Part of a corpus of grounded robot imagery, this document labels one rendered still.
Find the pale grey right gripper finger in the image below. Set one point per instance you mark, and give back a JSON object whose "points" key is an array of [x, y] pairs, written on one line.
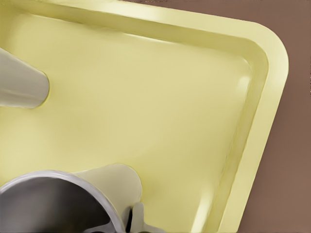
{"points": [[139, 216]]}

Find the white IKEA cup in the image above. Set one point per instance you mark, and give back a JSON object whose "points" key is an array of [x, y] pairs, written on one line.
{"points": [[60, 206], [22, 82]]}

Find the pale yellow rectangular tray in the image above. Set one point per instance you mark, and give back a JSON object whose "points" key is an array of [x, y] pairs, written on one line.
{"points": [[150, 97]]}

